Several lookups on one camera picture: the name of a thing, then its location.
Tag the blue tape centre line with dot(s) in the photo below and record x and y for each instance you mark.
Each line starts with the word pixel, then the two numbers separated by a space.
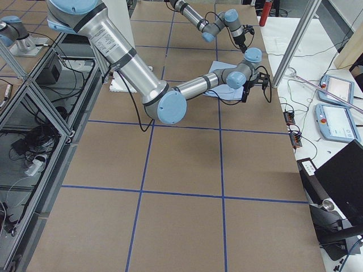
pixel 224 230

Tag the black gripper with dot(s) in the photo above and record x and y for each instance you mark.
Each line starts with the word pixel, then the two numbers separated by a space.
pixel 240 41
pixel 249 84

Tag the aluminium frame rack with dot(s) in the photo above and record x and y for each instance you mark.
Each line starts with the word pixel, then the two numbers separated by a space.
pixel 46 98

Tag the upper teach pendant tablet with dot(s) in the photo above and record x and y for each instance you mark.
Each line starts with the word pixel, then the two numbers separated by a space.
pixel 341 88

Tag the orange black electronics board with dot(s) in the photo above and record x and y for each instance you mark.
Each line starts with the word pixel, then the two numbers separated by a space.
pixel 289 118

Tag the aluminium frame post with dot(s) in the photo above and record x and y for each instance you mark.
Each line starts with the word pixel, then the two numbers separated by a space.
pixel 303 24

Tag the light blue t-shirt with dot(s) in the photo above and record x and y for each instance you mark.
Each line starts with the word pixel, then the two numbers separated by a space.
pixel 224 92

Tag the red cylinder tube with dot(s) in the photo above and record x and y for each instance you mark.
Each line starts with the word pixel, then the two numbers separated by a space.
pixel 265 12

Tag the black monitor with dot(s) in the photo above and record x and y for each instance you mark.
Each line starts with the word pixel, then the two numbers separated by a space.
pixel 341 178

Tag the blue tape line crosswise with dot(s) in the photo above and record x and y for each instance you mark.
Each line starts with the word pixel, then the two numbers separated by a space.
pixel 186 194

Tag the teach pendant tablet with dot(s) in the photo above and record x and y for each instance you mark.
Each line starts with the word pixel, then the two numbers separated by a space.
pixel 336 123
pixel 341 88

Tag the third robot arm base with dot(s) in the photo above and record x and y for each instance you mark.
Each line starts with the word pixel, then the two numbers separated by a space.
pixel 15 36

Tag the lower teach pendant tablet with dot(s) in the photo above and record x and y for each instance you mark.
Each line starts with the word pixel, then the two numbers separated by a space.
pixel 336 123

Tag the reacher grabber stick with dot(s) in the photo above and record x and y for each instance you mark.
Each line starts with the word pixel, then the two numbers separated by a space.
pixel 325 91

